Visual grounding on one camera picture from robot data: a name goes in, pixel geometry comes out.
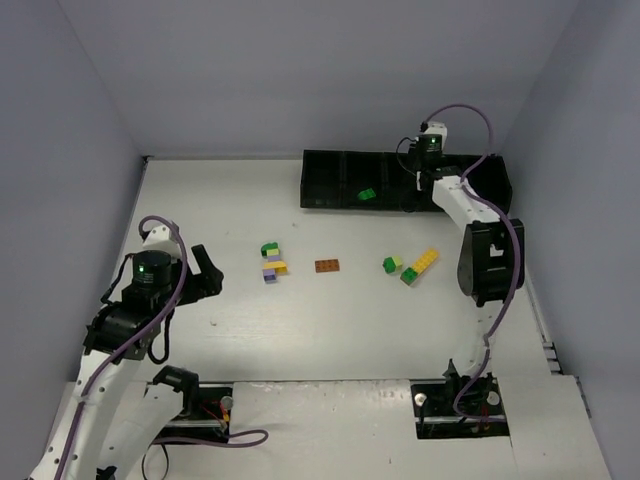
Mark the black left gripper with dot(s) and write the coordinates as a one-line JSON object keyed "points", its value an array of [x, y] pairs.
{"points": [[201, 279]]}

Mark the lime green lego brick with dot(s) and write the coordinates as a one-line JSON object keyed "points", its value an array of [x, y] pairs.
{"points": [[396, 263]]}

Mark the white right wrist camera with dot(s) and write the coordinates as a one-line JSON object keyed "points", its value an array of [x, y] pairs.
{"points": [[434, 128]]}

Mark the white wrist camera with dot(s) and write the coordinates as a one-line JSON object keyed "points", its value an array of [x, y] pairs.
{"points": [[161, 238], [434, 128]]}

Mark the purple lego lower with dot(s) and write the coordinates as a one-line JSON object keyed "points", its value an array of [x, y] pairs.
{"points": [[269, 275]]}

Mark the base mount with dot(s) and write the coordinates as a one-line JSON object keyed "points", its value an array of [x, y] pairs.
{"points": [[191, 411], [479, 413]]}

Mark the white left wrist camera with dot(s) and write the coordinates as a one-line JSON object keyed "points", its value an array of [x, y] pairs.
{"points": [[161, 238]]}

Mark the black compartment tray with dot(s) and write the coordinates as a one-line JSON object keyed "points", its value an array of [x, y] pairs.
{"points": [[333, 179]]}

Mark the yellow long lego brick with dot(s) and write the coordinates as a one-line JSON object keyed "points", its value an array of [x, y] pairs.
{"points": [[425, 261]]}

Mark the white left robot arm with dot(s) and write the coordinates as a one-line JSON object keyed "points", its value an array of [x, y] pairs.
{"points": [[84, 446]]}

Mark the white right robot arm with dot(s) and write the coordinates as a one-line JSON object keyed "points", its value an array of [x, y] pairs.
{"points": [[490, 267]]}

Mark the dark green lego brick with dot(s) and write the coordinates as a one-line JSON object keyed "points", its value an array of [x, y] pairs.
{"points": [[385, 265]]}

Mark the green curved lego top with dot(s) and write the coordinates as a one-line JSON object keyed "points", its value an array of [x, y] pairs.
{"points": [[265, 248]]}

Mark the green lego in tray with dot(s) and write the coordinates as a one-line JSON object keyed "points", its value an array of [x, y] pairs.
{"points": [[366, 195]]}

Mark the right base mount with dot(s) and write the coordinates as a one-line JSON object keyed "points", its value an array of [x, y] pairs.
{"points": [[479, 413]]}

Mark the yellow curved lego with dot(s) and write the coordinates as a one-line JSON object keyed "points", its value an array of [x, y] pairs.
{"points": [[279, 267]]}

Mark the left base mount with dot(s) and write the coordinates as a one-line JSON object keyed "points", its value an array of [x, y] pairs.
{"points": [[191, 411]]}

